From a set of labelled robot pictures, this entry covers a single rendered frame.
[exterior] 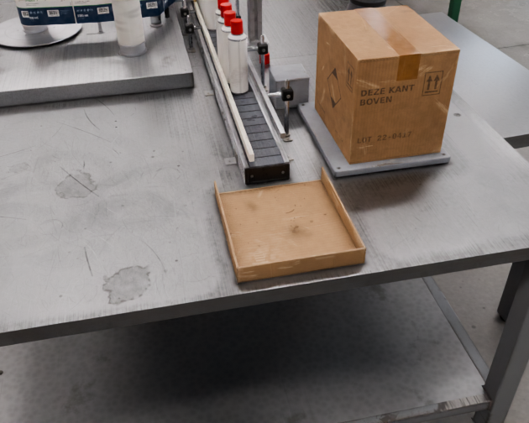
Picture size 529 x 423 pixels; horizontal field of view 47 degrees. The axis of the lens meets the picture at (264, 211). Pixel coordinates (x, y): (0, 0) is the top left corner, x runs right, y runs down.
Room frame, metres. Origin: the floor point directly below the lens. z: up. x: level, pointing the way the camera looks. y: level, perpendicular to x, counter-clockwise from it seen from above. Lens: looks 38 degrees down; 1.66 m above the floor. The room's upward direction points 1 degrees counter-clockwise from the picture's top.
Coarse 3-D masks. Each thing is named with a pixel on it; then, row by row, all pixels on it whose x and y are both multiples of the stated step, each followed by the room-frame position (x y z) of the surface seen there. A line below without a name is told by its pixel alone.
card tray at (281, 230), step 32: (224, 192) 1.14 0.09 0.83; (256, 192) 1.14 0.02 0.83; (288, 192) 1.14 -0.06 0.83; (320, 192) 1.14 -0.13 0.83; (224, 224) 0.99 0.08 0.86; (256, 224) 1.02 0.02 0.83; (288, 224) 1.02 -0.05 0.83; (320, 224) 1.02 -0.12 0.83; (352, 224) 0.97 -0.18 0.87; (256, 256) 0.92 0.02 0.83; (288, 256) 0.92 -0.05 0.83; (320, 256) 0.88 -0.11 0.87; (352, 256) 0.89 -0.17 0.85
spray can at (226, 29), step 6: (228, 12) 1.63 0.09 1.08; (234, 12) 1.63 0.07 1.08; (228, 18) 1.62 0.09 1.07; (228, 24) 1.62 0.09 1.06; (222, 30) 1.62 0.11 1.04; (228, 30) 1.61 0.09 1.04; (222, 36) 1.62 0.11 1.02; (222, 42) 1.63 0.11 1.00; (228, 60) 1.61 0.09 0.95; (228, 66) 1.61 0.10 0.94; (228, 72) 1.61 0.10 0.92; (228, 78) 1.61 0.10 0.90; (228, 84) 1.61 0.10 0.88
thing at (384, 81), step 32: (320, 32) 1.50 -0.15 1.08; (352, 32) 1.38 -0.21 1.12; (384, 32) 1.38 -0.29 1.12; (416, 32) 1.38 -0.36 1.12; (320, 64) 1.48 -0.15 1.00; (352, 64) 1.26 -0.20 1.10; (384, 64) 1.24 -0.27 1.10; (416, 64) 1.26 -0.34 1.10; (448, 64) 1.27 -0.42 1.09; (320, 96) 1.47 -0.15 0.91; (352, 96) 1.24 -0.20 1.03; (384, 96) 1.24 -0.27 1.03; (416, 96) 1.26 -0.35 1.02; (448, 96) 1.28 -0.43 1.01; (352, 128) 1.23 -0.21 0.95; (384, 128) 1.24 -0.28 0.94; (416, 128) 1.26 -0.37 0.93; (352, 160) 1.23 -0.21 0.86
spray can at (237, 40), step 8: (232, 24) 1.56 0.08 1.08; (240, 24) 1.56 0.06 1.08; (232, 32) 1.56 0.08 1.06; (240, 32) 1.56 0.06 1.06; (232, 40) 1.55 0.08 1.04; (240, 40) 1.55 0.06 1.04; (232, 48) 1.55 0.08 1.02; (240, 48) 1.55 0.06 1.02; (232, 56) 1.55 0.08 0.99; (240, 56) 1.55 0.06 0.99; (232, 64) 1.55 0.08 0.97; (240, 64) 1.55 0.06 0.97; (232, 72) 1.55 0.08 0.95; (240, 72) 1.55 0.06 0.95; (232, 80) 1.55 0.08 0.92; (240, 80) 1.55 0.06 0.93; (232, 88) 1.56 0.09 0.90; (240, 88) 1.55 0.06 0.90; (248, 88) 1.57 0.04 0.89
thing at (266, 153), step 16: (208, 32) 2.02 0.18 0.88; (208, 48) 1.88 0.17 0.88; (224, 96) 1.55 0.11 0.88; (240, 96) 1.54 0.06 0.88; (240, 112) 1.44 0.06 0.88; (256, 112) 1.44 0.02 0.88; (256, 128) 1.36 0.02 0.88; (256, 144) 1.28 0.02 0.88; (272, 144) 1.28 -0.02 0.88; (256, 160) 1.21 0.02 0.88; (272, 160) 1.21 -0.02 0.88
